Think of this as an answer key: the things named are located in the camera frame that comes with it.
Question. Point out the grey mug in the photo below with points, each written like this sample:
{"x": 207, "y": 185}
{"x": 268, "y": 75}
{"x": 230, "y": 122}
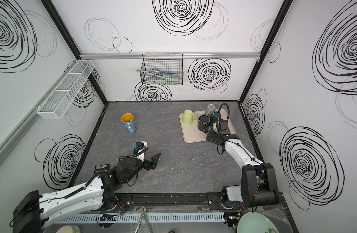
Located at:
{"x": 210, "y": 109}

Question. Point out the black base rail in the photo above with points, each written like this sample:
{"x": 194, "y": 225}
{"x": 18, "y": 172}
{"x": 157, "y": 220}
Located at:
{"x": 209, "y": 200}

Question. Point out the blue butterfly mug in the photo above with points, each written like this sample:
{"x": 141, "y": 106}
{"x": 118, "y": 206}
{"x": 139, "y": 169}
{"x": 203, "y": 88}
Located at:
{"x": 129, "y": 122}

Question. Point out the utensils in basket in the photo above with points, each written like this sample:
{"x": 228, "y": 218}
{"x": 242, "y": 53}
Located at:
{"x": 158, "y": 76}

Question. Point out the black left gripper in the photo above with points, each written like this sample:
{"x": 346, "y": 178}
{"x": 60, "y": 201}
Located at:
{"x": 153, "y": 164}

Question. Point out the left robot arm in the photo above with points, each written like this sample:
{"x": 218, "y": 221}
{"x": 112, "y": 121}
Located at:
{"x": 38, "y": 211}

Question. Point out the black wire basket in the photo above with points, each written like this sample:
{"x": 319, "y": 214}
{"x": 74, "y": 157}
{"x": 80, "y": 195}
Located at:
{"x": 166, "y": 62}

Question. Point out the white mug red inside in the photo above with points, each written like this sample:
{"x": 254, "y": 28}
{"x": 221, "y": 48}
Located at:
{"x": 214, "y": 127}

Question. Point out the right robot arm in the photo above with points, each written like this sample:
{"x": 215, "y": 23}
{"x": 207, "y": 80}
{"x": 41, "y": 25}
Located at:
{"x": 258, "y": 180}

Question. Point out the black mug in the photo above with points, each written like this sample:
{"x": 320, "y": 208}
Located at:
{"x": 203, "y": 123}

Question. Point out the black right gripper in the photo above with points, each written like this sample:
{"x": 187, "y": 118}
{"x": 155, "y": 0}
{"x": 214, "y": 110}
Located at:
{"x": 211, "y": 136}

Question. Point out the white mesh wall shelf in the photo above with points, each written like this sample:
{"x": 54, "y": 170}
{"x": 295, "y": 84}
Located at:
{"x": 66, "y": 89}

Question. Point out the dark green mug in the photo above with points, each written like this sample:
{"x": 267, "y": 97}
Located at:
{"x": 215, "y": 116}

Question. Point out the light green mug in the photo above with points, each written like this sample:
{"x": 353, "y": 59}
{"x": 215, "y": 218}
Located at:
{"x": 189, "y": 117}

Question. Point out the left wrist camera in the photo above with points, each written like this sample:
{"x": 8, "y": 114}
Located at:
{"x": 140, "y": 149}

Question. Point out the cream round object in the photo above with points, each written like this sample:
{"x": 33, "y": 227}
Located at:
{"x": 69, "y": 229}

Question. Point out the beige plastic tray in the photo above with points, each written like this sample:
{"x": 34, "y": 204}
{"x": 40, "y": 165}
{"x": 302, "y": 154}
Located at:
{"x": 191, "y": 134}

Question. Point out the light green plate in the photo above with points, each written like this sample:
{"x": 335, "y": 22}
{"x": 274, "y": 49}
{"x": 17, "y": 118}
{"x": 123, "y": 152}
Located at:
{"x": 255, "y": 223}

